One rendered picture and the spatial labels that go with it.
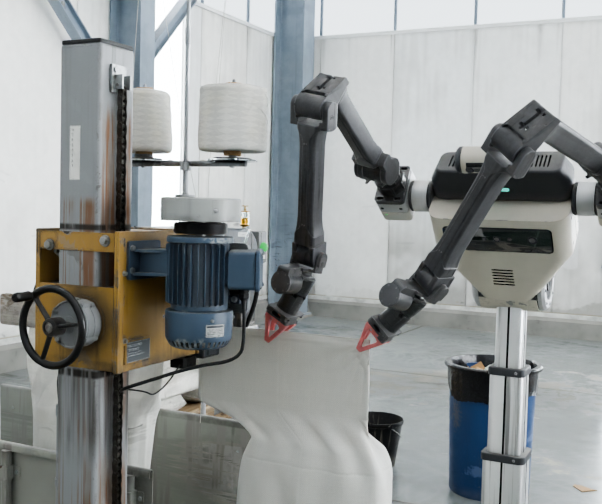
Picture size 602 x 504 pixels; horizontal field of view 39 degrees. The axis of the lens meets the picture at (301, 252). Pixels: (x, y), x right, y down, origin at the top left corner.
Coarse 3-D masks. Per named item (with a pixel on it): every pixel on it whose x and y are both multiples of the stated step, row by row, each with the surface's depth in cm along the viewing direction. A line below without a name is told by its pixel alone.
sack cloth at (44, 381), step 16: (32, 336) 256; (32, 368) 253; (144, 368) 237; (160, 368) 235; (32, 384) 252; (48, 384) 246; (144, 384) 236; (160, 384) 235; (32, 400) 250; (48, 400) 244; (128, 400) 234; (144, 400) 235; (160, 400) 241; (48, 416) 242; (128, 416) 233; (144, 416) 237; (48, 432) 243; (128, 432) 234; (144, 432) 238; (48, 448) 243; (128, 448) 234; (144, 448) 238; (128, 464) 235; (144, 464) 239
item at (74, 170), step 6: (72, 126) 189; (78, 126) 188; (72, 132) 189; (78, 132) 188; (72, 138) 189; (78, 138) 188; (72, 144) 189; (78, 144) 188; (72, 150) 189; (78, 150) 188; (72, 156) 189; (78, 156) 188; (72, 162) 189; (78, 162) 188; (72, 168) 189; (78, 168) 188; (72, 174) 189; (78, 174) 189
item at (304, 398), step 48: (240, 336) 223; (288, 336) 217; (336, 336) 211; (240, 384) 224; (288, 384) 217; (336, 384) 211; (288, 432) 213; (336, 432) 209; (240, 480) 218; (288, 480) 209; (336, 480) 204; (384, 480) 206
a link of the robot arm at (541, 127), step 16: (528, 112) 179; (544, 112) 177; (512, 128) 179; (528, 128) 178; (544, 128) 175; (560, 128) 181; (496, 144) 180; (512, 144) 177; (528, 144) 176; (560, 144) 185; (576, 144) 188; (592, 144) 193; (512, 160) 177; (576, 160) 193; (592, 160) 196
